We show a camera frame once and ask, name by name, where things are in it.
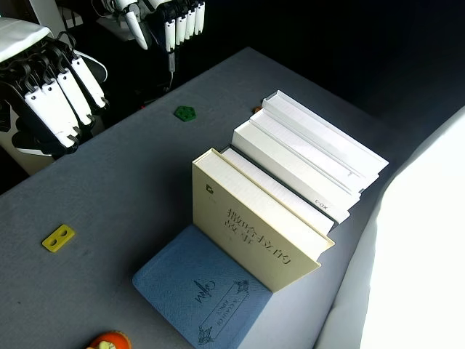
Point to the white hardcover book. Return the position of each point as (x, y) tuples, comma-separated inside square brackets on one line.
[(319, 134)]

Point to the thick white book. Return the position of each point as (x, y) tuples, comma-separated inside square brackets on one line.
[(283, 163)]

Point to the yellow block with two holes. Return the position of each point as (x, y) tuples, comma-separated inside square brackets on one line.
[(58, 238)]

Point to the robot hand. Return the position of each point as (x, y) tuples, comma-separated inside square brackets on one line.
[(170, 32), (43, 105)]

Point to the orange toy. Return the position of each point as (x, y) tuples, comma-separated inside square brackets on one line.
[(109, 341)]

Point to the cream book with black title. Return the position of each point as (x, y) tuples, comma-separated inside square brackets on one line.
[(236, 225)]

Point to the black covered book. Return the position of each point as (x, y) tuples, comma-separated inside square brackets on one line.
[(276, 189)]

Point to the blue book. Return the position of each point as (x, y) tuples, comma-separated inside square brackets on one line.
[(189, 276)]

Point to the green pentagon piece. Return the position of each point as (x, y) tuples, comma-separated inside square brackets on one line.
[(185, 113)]

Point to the grey table cloth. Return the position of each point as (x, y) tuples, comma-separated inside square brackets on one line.
[(109, 189)]

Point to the white upright post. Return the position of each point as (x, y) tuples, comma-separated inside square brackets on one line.
[(45, 12)]

